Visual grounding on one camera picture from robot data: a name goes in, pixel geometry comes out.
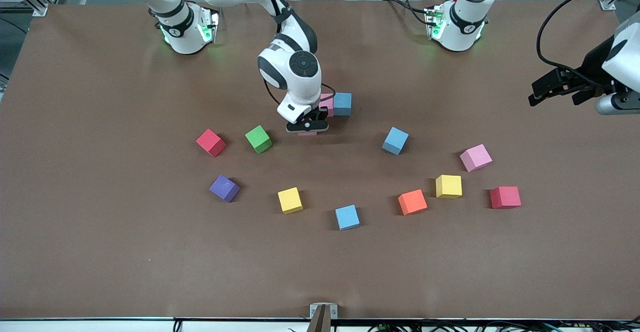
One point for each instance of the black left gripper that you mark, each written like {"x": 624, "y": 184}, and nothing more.
{"x": 593, "y": 66}

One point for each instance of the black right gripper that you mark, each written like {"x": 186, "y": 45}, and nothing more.
{"x": 323, "y": 115}

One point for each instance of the pink foam cube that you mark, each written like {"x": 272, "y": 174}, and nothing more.
{"x": 307, "y": 134}
{"x": 475, "y": 157}
{"x": 329, "y": 106}

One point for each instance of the blue foam cube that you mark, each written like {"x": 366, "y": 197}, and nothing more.
{"x": 347, "y": 216}
{"x": 395, "y": 140}
{"x": 342, "y": 103}

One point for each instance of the yellow foam cube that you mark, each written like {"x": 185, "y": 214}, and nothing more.
{"x": 290, "y": 200}
{"x": 448, "y": 185}

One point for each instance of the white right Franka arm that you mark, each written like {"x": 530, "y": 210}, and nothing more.
{"x": 300, "y": 88}

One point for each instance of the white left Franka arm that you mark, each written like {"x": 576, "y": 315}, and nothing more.
{"x": 462, "y": 22}

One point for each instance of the green foam cube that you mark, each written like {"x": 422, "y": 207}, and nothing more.
{"x": 258, "y": 138}

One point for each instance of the red foam cube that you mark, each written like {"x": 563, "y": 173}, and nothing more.
{"x": 210, "y": 142}
{"x": 505, "y": 196}

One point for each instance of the purple foam cube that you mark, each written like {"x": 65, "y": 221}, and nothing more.
{"x": 224, "y": 187}

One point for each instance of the orange foam cube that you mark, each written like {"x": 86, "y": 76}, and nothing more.
{"x": 412, "y": 201}

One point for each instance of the brown table mat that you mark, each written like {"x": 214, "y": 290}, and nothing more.
{"x": 150, "y": 252}

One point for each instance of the silver metal mount bracket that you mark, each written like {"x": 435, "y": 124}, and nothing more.
{"x": 332, "y": 311}

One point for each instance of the white table edge rail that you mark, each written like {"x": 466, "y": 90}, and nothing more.
{"x": 100, "y": 326}

